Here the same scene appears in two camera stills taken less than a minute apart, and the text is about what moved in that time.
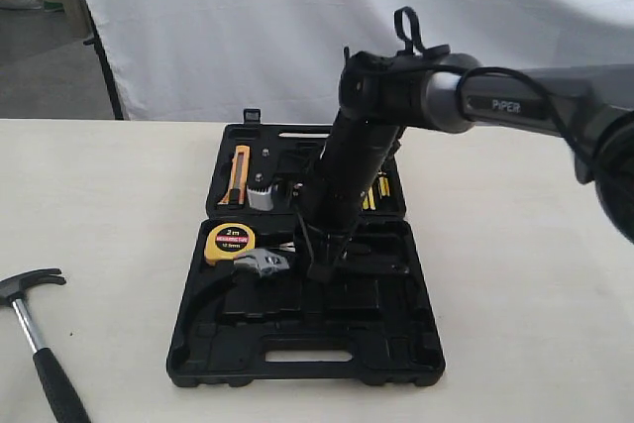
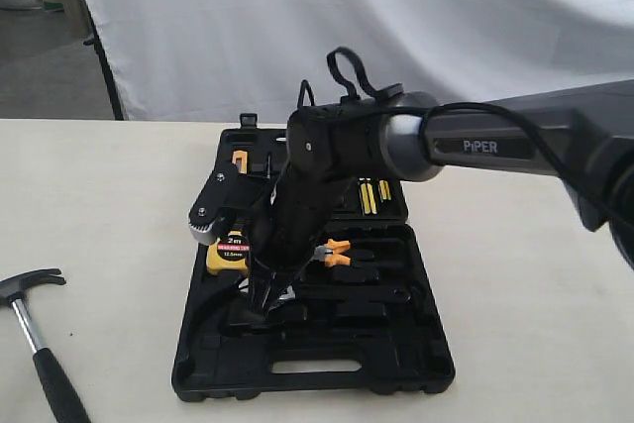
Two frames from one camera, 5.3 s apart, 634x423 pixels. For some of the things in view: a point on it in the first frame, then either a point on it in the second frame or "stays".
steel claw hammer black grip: [63, 399] stays
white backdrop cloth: [206, 34] stays
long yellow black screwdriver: [371, 198] stays
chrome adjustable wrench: [268, 261] to [288, 295]
